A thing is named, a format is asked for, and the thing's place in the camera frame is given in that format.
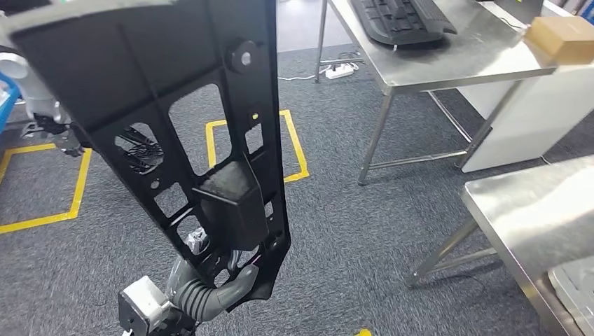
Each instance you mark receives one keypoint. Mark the white power strip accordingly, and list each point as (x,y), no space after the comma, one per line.
(339,71)

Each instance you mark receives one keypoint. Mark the white robot with black hand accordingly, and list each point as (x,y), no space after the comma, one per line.
(42,92)

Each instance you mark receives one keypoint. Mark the long black plastic car part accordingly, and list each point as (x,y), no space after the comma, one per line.
(139,69)

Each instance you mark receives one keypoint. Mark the stainless steel workbench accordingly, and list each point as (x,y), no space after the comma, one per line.
(441,65)
(533,208)

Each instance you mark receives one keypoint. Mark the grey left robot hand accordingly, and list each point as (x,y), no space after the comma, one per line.
(241,287)

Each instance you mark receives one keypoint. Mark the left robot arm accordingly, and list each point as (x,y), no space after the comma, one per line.
(195,299)

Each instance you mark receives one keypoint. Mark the dark grey flat case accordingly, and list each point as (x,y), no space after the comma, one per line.
(517,9)

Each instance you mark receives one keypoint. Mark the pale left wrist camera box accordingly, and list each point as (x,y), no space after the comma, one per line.
(144,299)

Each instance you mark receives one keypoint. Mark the brown cardboard box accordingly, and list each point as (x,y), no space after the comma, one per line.
(561,39)

